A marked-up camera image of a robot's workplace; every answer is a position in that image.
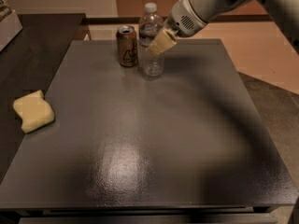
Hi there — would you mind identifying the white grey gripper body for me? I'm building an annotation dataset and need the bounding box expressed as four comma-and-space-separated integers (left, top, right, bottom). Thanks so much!
164, 0, 207, 37

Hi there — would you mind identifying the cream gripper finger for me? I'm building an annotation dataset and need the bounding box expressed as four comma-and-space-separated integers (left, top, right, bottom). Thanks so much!
146, 28, 177, 57

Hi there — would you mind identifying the clear plastic water bottle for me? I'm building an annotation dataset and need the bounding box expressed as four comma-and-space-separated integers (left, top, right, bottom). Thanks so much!
138, 3, 164, 77

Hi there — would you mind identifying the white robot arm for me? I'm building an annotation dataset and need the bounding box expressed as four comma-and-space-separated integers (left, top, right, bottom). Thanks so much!
147, 0, 299, 56

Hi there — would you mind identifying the orange soda can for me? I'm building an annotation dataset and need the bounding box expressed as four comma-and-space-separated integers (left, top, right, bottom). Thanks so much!
116, 25, 137, 67

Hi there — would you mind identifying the yellow sponge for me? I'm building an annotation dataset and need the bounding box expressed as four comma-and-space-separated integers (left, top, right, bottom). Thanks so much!
13, 91, 55, 133

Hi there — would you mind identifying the white box at left edge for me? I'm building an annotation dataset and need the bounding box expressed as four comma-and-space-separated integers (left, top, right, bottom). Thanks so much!
0, 10, 22, 51

